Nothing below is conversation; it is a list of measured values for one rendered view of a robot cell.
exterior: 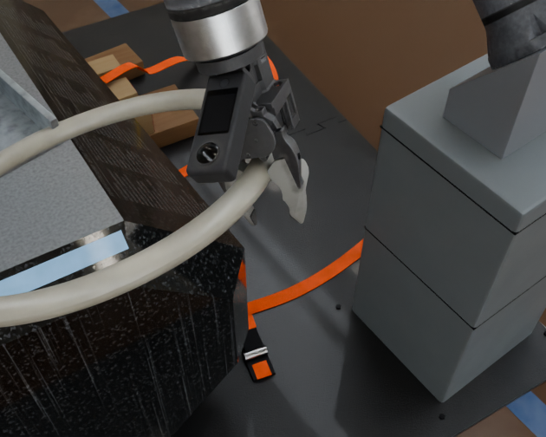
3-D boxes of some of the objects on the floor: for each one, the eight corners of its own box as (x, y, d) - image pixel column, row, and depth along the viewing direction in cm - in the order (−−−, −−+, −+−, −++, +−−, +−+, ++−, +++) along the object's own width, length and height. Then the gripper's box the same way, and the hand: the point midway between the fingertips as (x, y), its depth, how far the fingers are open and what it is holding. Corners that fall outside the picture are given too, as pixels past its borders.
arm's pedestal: (438, 236, 237) (502, 26, 172) (555, 337, 211) (680, 134, 146) (328, 308, 217) (352, 102, 153) (440, 429, 191) (527, 244, 127)
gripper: (295, 20, 71) (340, 190, 82) (194, 37, 76) (249, 195, 87) (270, 54, 64) (321, 233, 75) (161, 70, 69) (224, 236, 80)
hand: (272, 218), depth 78 cm, fingers closed on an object, 5 cm apart
